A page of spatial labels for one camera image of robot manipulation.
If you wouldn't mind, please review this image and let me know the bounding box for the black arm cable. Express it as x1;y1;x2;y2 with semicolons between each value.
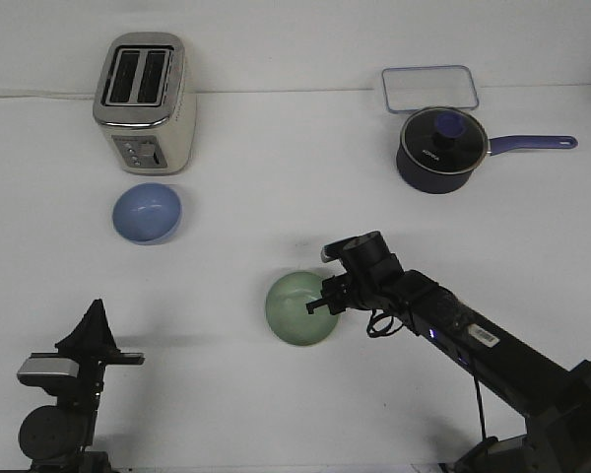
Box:
365;307;489;444

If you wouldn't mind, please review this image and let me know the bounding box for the dark blue saucepan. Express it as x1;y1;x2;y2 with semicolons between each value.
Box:
396;135;578;194

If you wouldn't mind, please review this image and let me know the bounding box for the clear plastic container lid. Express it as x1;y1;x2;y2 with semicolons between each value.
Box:
381;65;480;113

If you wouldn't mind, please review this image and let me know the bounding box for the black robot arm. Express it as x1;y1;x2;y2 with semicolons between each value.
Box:
17;299;145;472
306;231;591;472

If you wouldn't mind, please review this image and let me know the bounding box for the glass pot lid blue knob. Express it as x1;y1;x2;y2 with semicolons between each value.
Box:
400;106;489;175

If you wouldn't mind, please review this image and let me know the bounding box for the silver two-slot toaster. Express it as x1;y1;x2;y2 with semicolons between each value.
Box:
93;32;197;175

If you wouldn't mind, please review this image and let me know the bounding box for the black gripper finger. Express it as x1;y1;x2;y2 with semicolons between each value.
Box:
55;299;101;353
305;298;329;314
100;308;120;354

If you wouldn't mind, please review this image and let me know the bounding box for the white toaster power cord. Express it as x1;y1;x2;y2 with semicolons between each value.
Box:
0;88;98;100

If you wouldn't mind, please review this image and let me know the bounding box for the green bowl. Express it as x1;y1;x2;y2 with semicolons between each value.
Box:
265;271;339;346

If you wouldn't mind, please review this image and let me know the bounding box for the blue bowl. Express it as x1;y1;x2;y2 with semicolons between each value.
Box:
111;182;182;245

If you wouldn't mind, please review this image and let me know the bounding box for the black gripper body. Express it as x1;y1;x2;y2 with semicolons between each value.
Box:
30;353;145;409
321;231;404;315

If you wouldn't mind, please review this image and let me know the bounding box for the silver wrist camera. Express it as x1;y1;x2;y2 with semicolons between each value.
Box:
17;357;79;385
320;236;357;263

